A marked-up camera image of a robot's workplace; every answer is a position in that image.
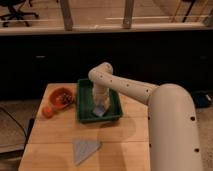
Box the small orange fruit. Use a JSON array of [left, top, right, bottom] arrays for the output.
[[42, 106, 54, 118]]

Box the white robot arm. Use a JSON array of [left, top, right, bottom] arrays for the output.
[[88, 62, 204, 171]]

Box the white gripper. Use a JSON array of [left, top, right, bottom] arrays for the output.
[[93, 93, 110, 110]]

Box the grey triangular cloth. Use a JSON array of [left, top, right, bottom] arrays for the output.
[[73, 139, 102, 166]]

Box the grey blue sponge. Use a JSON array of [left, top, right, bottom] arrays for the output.
[[93, 106, 106, 117]]

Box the orange bowl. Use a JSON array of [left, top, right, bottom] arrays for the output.
[[49, 87, 74, 109]]

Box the grey post right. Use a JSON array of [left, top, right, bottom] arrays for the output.
[[122, 0, 134, 29]]

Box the black floor cable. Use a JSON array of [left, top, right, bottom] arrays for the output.
[[0, 105, 28, 141]]

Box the green plastic tray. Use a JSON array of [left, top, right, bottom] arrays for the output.
[[76, 79, 123, 123]]

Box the dark object on floor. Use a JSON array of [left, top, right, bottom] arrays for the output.
[[191, 92, 212, 108]]

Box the grey post left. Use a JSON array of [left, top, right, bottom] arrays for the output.
[[60, 0, 73, 31]]

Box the black office chair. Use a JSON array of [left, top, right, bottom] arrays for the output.
[[0, 0, 39, 27]]

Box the grey post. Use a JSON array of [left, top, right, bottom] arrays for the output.
[[60, 0, 73, 31], [122, 0, 134, 29]]

